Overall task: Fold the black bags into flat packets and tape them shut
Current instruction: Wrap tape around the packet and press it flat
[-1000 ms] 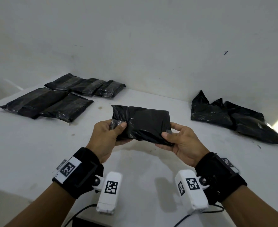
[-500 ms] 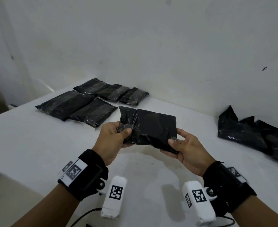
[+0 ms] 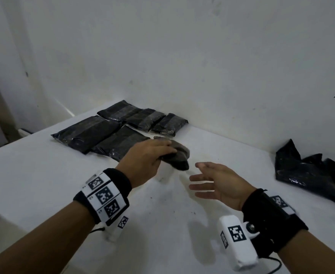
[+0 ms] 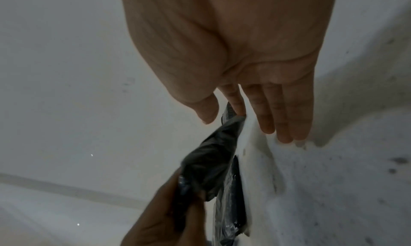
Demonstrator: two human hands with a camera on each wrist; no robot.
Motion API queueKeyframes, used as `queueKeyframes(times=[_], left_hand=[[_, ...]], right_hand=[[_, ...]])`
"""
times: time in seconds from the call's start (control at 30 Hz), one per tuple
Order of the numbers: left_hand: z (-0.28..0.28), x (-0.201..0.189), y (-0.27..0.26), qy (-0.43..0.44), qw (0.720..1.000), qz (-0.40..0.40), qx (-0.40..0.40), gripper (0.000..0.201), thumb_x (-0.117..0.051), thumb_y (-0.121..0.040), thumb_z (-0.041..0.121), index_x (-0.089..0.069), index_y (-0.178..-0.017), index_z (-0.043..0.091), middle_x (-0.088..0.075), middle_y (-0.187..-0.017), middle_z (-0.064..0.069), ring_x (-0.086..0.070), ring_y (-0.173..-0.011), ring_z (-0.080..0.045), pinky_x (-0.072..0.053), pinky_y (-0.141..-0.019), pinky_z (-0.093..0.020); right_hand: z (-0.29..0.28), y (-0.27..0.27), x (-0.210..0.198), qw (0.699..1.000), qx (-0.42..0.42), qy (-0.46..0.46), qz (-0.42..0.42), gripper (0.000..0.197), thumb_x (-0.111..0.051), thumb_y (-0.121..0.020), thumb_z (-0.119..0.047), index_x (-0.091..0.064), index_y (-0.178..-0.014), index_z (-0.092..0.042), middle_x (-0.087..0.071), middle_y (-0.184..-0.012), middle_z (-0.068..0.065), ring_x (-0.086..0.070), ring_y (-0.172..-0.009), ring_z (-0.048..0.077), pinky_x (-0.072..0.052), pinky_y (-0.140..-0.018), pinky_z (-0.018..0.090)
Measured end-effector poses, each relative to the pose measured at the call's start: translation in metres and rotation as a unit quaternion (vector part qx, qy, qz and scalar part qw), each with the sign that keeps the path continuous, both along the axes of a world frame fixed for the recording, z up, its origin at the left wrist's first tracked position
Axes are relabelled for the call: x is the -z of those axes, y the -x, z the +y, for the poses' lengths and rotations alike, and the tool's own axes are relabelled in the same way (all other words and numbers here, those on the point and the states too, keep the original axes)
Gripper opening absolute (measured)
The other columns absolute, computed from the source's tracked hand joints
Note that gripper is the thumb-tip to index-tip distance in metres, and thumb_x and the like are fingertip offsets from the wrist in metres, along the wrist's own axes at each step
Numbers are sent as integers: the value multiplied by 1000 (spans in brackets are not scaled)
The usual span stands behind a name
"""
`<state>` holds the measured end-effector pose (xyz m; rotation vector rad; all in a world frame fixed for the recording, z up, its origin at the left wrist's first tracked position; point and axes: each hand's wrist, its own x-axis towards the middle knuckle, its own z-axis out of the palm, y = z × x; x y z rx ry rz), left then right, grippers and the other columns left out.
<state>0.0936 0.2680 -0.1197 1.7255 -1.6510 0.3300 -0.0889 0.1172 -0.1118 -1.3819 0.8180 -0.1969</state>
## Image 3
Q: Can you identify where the person's right hand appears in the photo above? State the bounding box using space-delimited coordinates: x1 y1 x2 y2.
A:
189 162 257 212

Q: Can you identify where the person's left hand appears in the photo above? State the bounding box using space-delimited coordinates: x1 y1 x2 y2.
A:
115 139 178 189

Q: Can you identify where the glossy black plastic bag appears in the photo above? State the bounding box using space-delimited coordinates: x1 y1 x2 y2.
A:
91 125 151 162

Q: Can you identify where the black packet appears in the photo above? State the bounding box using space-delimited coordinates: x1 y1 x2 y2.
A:
151 112 189 137
153 136 191 172

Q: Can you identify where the crinkled black plastic bag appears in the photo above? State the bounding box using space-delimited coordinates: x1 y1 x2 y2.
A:
124 108 167 132

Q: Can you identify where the row of black plastic packets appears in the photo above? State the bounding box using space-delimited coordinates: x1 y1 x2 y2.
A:
275 139 335 209

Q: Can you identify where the person's left forearm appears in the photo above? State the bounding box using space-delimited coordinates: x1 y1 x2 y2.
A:
0 201 96 274

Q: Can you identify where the person's right forearm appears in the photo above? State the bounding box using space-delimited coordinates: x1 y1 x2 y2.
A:
277 229 335 274

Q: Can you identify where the black left wristband with markers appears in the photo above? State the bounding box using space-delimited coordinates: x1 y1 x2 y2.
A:
72 168 133 227

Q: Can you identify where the black wristband with markers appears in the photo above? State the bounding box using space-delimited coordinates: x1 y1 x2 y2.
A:
72 168 133 227
241 188 309 259

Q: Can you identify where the black right wristband with markers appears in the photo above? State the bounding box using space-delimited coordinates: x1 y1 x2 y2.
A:
241 188 309 259

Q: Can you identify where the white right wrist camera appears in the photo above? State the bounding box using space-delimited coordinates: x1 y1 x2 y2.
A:
218 215 261 272

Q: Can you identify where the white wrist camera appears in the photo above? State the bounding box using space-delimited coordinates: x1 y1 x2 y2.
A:
106 215 129 243
218 215 261 272

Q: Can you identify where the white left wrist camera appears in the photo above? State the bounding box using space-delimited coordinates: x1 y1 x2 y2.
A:
106 215 129 243

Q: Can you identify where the black right camera cable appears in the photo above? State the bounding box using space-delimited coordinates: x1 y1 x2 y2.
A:
265 256 282 274

